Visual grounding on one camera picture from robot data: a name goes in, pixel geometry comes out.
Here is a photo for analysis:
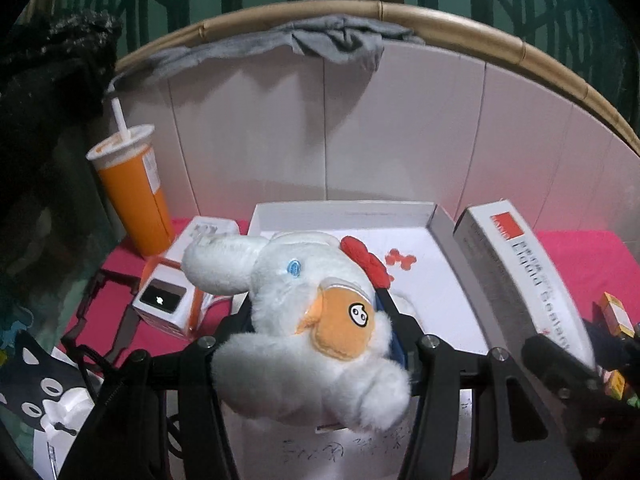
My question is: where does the white backing board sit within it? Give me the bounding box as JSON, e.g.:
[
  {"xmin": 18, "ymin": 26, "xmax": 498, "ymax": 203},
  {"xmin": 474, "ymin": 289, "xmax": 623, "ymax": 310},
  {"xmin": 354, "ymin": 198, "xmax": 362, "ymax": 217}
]
[{"xmin": 112, "ymin": 37, "xmax": 640, "ymax": 241}]

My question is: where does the green lattice window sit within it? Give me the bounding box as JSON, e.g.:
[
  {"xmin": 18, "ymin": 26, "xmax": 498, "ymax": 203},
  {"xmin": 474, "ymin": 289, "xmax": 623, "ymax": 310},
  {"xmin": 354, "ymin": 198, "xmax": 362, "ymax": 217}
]
[{"xmin": 15, "ymin": 0, "xmax": 640, "ymax": 141}]

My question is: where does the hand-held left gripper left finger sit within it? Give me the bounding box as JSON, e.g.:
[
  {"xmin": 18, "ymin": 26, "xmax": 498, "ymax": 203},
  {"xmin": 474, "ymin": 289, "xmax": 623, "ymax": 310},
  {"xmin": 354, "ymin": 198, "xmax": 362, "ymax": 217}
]
[{"xmin": 57, "ymin": 302, "xmax": 256, "ymax": 480}]

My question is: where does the small colourful box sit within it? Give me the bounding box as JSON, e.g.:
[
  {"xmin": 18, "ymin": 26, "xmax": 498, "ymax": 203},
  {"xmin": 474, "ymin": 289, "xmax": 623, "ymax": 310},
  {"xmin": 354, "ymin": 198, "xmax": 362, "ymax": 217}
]
[{"xmin": 602, "ymin": 369, "xmax": 627, "ymax": 401}]

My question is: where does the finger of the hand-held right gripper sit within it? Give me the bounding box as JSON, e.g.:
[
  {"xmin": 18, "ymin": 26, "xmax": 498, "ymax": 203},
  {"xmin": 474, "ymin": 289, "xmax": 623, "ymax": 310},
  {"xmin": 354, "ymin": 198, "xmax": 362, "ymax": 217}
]
[{"xmin": 521, "ymin": 335, "xmax": 601, "ymax": 402}]

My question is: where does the white plush toy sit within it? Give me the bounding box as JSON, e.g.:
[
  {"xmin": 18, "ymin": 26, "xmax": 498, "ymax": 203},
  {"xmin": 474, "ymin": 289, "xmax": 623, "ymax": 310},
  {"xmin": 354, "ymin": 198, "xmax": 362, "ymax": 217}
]
[{"xmin": 181, "ymin": 230, "xmax": 413, "ymax": 433}]

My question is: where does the orange drink cup with straw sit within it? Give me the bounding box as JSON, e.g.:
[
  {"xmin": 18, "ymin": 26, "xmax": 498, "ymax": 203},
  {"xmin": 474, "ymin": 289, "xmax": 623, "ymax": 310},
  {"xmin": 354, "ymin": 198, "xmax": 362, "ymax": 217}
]
[{"xmin": 85, "ymin": 99, "xmax": 176, "ymax": 258}]

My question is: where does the black cable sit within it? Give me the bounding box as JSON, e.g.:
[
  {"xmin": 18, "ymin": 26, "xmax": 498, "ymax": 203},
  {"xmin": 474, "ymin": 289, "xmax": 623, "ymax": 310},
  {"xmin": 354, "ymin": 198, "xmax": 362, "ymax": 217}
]
[{"xmin": 72, "ymin": 347, "xmax": 186, "ymax": 461}]

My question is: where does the bamboo chair rim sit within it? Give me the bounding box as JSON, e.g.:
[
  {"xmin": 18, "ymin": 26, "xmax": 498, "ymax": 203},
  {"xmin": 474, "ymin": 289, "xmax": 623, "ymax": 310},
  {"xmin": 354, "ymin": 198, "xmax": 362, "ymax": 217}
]
[{"xmin": 115, "ymin": 0, "xmax": 640, "ymax": 156}]

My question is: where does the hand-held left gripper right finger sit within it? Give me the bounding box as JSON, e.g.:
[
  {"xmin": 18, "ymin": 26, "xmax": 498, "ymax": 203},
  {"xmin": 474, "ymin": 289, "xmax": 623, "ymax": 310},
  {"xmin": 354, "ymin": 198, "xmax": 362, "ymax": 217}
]
[{"xmin": 372, "ymin": 287, "xmax": 583, "ymax": 480}]

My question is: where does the black white cat print pad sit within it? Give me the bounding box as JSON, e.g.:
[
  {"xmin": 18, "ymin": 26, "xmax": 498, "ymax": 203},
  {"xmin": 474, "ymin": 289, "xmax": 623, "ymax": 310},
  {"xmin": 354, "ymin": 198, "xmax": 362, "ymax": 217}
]
[{"xmin": 0, "ymin": 332, "xmax": 103, "ymax": 480}]

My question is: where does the small yellow box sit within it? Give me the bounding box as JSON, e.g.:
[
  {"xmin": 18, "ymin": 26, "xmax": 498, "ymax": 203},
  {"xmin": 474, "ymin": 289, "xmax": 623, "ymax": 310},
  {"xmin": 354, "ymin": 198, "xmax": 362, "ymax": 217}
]
[{"xmin": 598, "ymin": 291, "xmax": 636, "ymax": 338}]

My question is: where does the grey cloth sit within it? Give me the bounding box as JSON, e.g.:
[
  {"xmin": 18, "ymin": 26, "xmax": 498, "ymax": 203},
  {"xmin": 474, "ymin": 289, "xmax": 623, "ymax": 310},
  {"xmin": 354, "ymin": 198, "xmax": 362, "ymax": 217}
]
[{"xmin": 107, "ymin": 16, "xmax": 426, "ymax": 98}]

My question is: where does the black plastic bracket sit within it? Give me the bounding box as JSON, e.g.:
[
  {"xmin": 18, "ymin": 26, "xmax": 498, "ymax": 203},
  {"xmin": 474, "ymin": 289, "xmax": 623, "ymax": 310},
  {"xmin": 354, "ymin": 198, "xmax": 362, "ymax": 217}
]
[{"xmin": 60, "ymin": 267, "xmax": 143, "ymax": 376}]

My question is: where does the black plastic bag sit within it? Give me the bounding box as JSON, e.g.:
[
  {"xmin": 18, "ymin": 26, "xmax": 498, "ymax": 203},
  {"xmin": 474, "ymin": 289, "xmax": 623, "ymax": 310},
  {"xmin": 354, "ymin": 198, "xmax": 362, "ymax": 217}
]
[{"xmin": 0, "ymin": 12, "xmax": 123, "ymax": 281}]

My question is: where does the long white box red label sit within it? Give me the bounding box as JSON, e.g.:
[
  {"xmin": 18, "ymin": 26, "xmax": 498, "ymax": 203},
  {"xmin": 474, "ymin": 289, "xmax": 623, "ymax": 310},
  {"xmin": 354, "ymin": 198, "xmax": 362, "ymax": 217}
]
[{"xmin": 452, "ymin": 200, "xmax": 598, "ymax": 376}]

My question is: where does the white shallow cardboard box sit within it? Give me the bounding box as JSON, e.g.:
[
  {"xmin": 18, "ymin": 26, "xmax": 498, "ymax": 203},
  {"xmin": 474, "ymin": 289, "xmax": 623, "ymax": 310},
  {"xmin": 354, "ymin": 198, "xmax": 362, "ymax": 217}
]
[{"xmin": 220, "ymin": 201, "xmax": 496, "ymax": 480}]

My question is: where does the white orange charging station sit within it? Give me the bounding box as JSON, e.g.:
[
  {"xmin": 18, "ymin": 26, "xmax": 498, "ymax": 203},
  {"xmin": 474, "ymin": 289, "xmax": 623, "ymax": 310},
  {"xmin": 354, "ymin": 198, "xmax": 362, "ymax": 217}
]
[{"xmin": 131, "ymin": 216, "xmax": 240, "ymax": 337}]

